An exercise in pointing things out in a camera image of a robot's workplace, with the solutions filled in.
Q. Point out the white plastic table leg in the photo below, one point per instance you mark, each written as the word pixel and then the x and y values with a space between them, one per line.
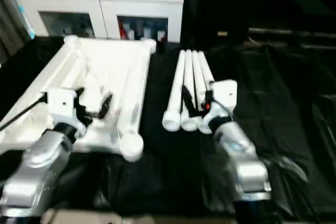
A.
pixel 207 74
pixel 189 72
pixel 176 90
pixel 198 77

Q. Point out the white plastic table top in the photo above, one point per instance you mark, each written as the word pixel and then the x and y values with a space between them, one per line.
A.
pixel 110 64

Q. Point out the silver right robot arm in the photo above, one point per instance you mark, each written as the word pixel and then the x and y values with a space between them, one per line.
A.
pixel 236 142

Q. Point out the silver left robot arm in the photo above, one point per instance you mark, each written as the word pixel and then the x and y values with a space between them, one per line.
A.
pixel 39 153

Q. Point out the black work surface mat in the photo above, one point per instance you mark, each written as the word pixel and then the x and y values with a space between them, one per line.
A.
pixel 170 169

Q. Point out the red item in cabinet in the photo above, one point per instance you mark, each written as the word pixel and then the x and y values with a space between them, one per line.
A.
pixel 122 28

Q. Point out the white teal patterned roll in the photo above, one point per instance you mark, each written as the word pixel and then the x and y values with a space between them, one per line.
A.
pixel 26 22

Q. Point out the white glass door cabinet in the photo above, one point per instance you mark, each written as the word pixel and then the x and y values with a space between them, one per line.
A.
pixel 105 6

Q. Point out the grey curtain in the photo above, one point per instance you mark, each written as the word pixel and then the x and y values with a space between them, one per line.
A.
pixel 10 24

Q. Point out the grey metal bar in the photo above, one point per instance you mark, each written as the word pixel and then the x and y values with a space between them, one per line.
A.
pixel 288 34

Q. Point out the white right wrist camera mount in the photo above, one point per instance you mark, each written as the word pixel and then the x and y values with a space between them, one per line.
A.
pixel 225 95

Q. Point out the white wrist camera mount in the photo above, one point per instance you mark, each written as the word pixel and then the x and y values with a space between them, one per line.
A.
pixel 225 95
pixel 61 102

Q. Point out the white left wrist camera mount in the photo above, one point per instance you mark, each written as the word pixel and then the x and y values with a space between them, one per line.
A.
pixel 61 102

